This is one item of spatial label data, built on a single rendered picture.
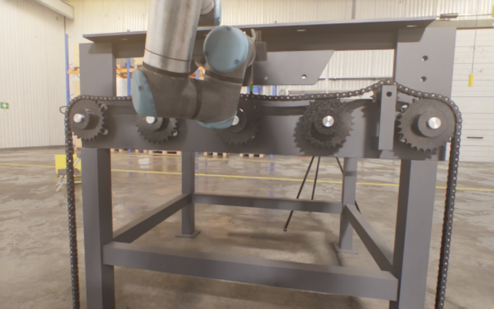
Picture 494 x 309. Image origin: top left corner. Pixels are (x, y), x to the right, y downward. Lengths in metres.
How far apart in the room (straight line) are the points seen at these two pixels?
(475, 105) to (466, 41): 2.20
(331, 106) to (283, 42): 0.29
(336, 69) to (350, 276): 9.60
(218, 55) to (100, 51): 0.72
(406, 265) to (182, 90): 0.87
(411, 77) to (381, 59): 9.78
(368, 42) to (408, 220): 0.59
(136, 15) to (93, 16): 2.11
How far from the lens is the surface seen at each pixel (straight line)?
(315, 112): 0.84
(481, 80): 11.94
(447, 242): 1.01
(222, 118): 0.58
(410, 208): 0.96
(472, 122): 11.63
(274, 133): 0.88
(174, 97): 0.52
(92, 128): 1.12
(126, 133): 1.08
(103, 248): 1.24
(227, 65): 0.54
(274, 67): 0.93
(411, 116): 0.91
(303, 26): 0.91
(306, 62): 0.93
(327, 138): 0.84
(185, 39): 0.50
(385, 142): 0.85
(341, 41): 0.97
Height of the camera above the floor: 0.82
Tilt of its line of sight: 5 degrees down
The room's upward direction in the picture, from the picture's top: 1 degrees clockwise
